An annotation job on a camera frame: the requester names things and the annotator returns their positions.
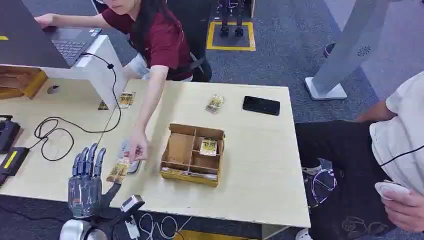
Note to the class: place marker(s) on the laptop person's right hand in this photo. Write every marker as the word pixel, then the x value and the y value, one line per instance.
pixel 44 20

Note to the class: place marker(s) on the seated person's left hand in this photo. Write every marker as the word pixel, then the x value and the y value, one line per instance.
pixel 407 212

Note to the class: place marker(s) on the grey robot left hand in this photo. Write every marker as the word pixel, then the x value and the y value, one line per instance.
pixel 84 192

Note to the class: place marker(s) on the laptop person's left hand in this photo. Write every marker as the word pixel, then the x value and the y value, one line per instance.
pixel 138 145

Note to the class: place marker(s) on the white remote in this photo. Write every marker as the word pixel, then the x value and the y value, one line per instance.
pixel 389 188

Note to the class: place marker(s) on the gold printed card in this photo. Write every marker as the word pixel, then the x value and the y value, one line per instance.
pixel 117 172

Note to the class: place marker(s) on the gold card pack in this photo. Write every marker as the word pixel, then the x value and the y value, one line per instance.
pixel 127 99

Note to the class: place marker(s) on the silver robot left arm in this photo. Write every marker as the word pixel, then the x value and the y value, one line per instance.
pixel 71 230

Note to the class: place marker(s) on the grey card reader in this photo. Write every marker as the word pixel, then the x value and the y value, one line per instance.
pixel 124 147

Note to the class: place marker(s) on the dark laptop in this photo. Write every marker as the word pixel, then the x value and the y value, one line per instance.
pixel 20 39

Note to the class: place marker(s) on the wooden card box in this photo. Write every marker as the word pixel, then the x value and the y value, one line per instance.
pixel 179 149

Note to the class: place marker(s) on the flat gold cards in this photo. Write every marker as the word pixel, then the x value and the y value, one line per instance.
pixel 172 171

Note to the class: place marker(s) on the white adapter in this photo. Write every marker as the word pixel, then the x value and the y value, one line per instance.
pixel 132 228

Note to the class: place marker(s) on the wooden yellow-edged box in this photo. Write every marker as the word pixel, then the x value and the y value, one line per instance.
pixel 20 82

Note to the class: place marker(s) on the grey desk grommet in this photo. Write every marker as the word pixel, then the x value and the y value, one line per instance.
pixel 53 89

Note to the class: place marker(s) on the gold card standing upright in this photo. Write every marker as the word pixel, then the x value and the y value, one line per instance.
pixel 208 147

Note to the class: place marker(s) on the white laptop riser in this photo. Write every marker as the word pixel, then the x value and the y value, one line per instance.
pixel 99 73

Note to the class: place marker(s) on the black device with yellow label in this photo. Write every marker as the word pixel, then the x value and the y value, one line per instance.
pixel 13 162

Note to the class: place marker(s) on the gold card stack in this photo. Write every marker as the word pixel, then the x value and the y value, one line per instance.
pixel 214 103

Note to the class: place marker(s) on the chrome chair base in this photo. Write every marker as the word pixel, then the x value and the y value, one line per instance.
pixel 323 185

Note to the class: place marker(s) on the seated person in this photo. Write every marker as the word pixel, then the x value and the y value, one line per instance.
pixel 338 149

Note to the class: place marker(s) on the black desk device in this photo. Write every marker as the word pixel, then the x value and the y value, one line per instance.
pixel 7 134

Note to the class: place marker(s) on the person at laptop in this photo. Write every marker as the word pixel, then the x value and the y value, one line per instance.
pixel 162 36

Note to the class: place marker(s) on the black office chair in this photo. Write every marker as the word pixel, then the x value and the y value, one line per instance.
pixel 198 33

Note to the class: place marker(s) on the black smartphone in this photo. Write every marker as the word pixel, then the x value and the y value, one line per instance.
pixel 261 105

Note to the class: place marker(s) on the black robot leg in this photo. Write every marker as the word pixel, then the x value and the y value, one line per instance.
pixel 224 20
pixel 239 20

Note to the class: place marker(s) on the white kiosk stand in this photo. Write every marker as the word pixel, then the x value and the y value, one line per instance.
pixel 344 49

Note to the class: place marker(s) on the dark shoe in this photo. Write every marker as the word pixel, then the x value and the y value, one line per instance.
pixel 329 49

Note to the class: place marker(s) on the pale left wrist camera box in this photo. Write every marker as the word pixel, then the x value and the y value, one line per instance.
pixel 132 202

